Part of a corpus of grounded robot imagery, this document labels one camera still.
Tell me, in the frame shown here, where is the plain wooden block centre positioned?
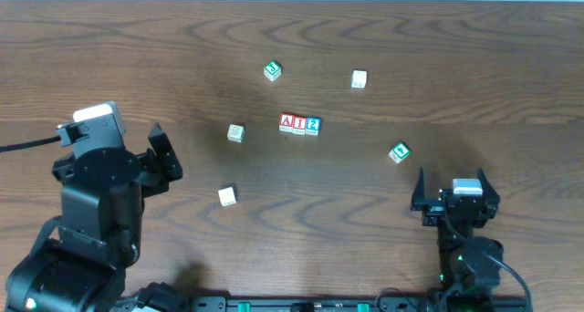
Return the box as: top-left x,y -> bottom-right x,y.
227,124 -> 245,143

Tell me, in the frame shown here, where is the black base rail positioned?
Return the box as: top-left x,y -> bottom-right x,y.
110,296 -> 533,312

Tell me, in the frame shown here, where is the plain wooden block lower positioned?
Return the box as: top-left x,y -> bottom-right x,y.
218,187 -> 237,207

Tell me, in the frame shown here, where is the red letter A block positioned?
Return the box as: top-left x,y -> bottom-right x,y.
278,113 -> 294,132

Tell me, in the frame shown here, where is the plain wooden block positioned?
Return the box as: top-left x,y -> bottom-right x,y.
351,70 -> 368,88
218,187 -> 237,207
227,124 -> 245,143

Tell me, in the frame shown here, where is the green letter J block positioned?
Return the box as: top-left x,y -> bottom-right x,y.
264,60 -> 282,81

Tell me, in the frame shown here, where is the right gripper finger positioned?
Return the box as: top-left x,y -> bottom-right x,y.
411,168 -> 426,208
477,168 -> 500,203

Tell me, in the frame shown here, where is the red letter I block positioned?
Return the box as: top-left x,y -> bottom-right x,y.
292,116 -> 307,135

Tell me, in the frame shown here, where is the blue number 2 block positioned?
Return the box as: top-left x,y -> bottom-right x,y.
305,117 -> 321,136

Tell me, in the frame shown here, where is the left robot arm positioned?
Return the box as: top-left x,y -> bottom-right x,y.
5,120 -> 183,311

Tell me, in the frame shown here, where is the plain wooden block top right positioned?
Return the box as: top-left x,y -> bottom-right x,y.
351,70 -> 368,88

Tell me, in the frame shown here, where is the green number 4 block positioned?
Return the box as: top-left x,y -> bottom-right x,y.
388,141 -> 411,164

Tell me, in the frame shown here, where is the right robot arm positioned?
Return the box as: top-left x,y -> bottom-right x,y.
410,170 -> 504,311

